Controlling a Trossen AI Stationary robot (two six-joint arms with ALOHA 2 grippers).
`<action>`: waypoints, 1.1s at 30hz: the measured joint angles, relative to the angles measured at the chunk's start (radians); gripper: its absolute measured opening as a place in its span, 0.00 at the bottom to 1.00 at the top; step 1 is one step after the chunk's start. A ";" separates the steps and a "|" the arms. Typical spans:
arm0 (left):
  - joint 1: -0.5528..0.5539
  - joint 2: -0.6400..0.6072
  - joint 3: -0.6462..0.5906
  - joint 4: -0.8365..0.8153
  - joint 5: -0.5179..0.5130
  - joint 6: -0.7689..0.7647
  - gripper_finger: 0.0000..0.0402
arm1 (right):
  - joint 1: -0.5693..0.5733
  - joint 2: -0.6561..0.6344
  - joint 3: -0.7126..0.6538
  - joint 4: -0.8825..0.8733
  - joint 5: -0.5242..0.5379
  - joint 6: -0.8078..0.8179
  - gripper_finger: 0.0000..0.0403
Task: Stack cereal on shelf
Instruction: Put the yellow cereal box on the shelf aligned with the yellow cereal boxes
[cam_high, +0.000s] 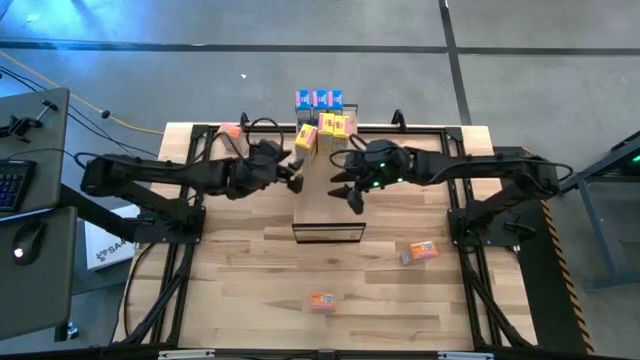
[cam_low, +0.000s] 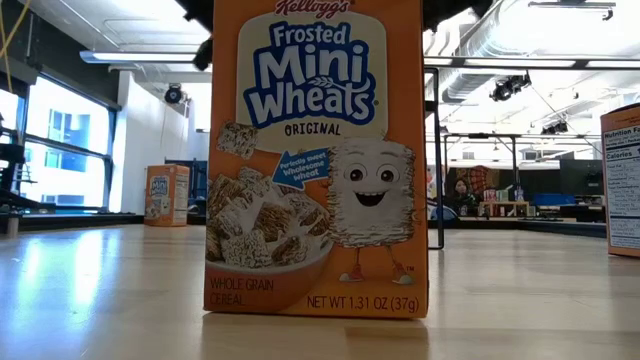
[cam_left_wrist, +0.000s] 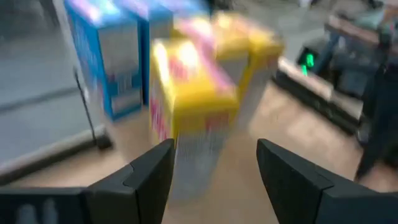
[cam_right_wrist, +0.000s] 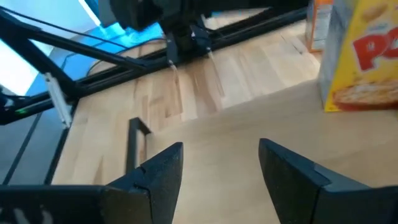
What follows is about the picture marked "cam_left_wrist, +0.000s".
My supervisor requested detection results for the yellow Corn Pops box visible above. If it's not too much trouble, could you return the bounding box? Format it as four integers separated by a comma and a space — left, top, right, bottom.
213, 11, 285, 125
149, 37, 241, 202
172, 17, 218, 60

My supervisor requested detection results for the blue Rice Krispies box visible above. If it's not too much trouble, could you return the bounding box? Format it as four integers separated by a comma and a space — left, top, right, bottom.
63, 0, 143, 122
155, 0, 213, 22
114, 0, 175, 106

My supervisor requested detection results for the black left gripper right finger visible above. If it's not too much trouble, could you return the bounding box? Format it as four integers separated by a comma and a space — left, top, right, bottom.
256, 138, 359, 224

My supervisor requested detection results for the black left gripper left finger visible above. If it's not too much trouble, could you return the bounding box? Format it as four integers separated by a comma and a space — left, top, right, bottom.
83, 138, 176, 224

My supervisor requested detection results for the wooden shelf with black frame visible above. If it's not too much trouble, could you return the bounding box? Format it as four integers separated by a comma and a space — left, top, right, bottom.
0, 67, 361, 224

